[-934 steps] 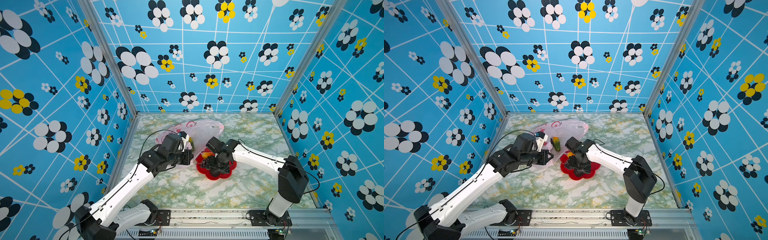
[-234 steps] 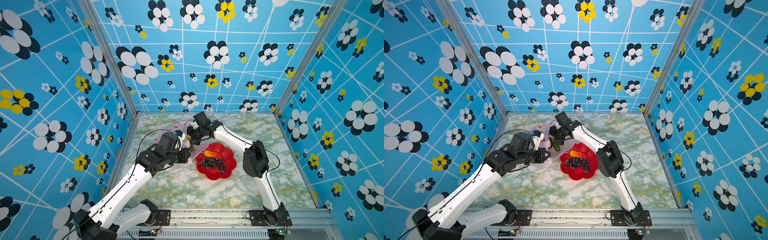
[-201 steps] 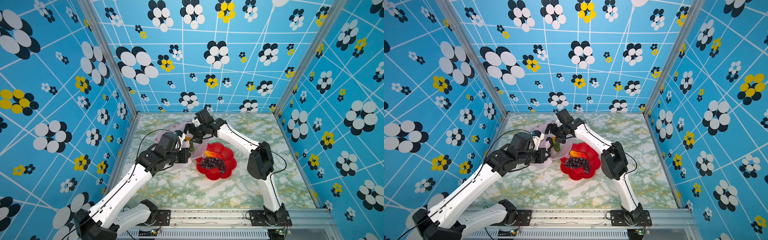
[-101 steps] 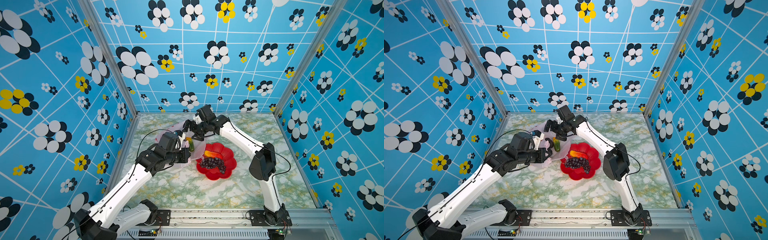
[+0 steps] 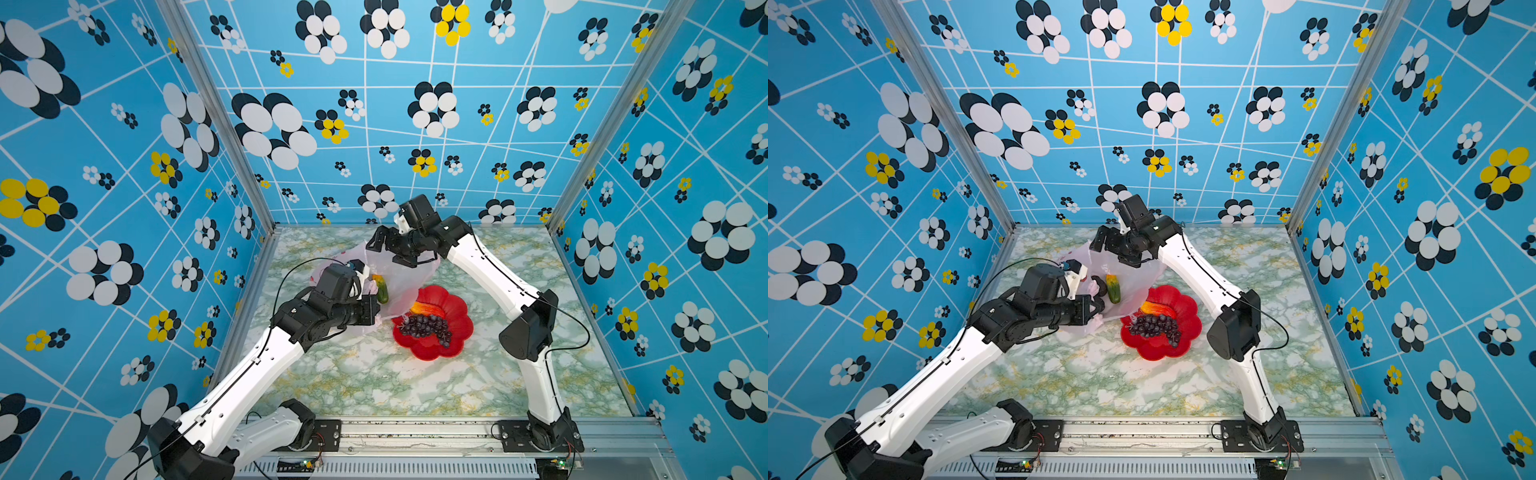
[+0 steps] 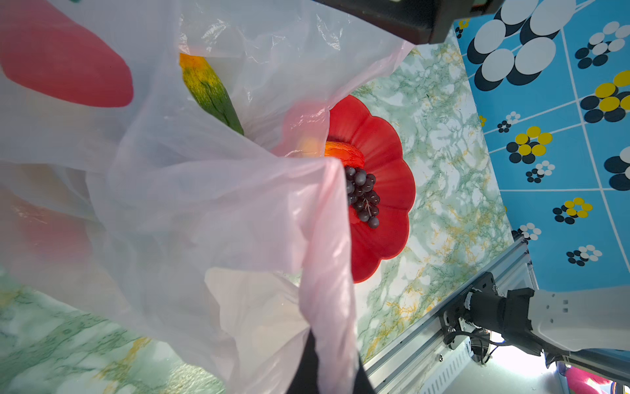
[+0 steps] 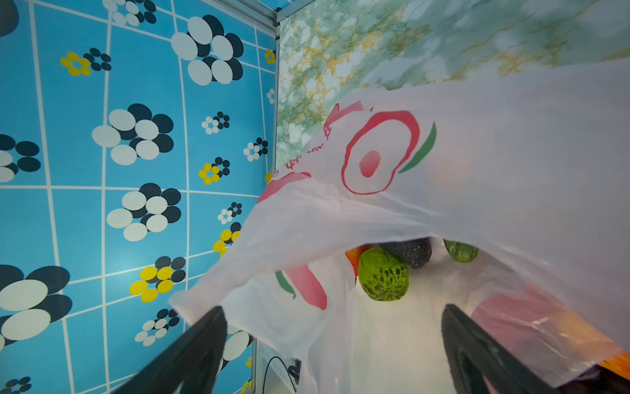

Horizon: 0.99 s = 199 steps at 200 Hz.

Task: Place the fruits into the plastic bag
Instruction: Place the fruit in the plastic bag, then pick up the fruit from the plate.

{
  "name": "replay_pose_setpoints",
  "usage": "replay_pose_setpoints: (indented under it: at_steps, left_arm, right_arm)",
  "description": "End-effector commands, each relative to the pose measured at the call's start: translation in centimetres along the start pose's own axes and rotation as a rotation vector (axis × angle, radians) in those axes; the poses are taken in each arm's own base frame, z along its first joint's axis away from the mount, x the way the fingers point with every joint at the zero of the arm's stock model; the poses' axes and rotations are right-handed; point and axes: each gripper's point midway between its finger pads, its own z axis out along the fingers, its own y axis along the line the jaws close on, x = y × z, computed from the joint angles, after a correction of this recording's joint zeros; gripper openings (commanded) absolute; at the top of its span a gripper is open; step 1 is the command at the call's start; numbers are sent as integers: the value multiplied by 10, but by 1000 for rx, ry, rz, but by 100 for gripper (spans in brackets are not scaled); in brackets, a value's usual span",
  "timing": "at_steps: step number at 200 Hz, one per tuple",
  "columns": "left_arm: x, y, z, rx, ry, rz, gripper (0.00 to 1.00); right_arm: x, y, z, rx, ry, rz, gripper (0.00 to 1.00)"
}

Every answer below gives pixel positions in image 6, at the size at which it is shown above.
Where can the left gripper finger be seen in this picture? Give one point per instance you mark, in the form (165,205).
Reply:
(312,369)

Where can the dark purple grape bunch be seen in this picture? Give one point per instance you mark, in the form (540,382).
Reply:
(362,197)

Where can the red yellow mango fruit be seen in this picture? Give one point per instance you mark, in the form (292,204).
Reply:
(349,155)

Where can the pink printed plastic bag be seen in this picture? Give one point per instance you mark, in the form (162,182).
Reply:
(120,196)

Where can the green orange papaya fruit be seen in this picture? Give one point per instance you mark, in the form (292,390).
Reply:
(208,91)

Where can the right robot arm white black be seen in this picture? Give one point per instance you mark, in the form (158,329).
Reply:
(555,323)

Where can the red flower-shaped plate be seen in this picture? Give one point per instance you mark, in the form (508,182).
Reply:
(352,122)

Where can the aluminium front rail frame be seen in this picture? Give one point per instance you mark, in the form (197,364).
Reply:
(419,360)

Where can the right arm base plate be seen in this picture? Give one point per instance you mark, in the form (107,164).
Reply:
(478,304)

